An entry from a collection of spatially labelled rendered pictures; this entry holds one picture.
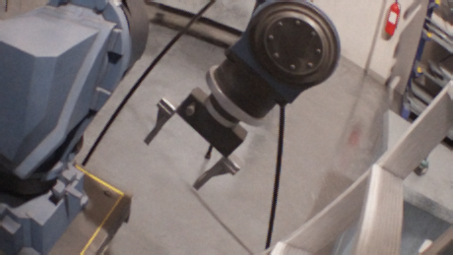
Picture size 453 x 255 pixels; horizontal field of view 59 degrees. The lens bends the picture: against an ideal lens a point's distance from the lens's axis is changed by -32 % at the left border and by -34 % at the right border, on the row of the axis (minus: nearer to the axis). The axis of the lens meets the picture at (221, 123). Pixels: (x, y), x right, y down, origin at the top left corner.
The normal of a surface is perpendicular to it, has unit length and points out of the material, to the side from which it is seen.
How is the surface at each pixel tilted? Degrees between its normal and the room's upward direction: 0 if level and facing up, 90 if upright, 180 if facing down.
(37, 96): 90
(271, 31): 90
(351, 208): 92
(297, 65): 90
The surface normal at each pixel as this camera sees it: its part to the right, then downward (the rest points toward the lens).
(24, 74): -0.21, 0.34
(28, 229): 0.51, 0.51
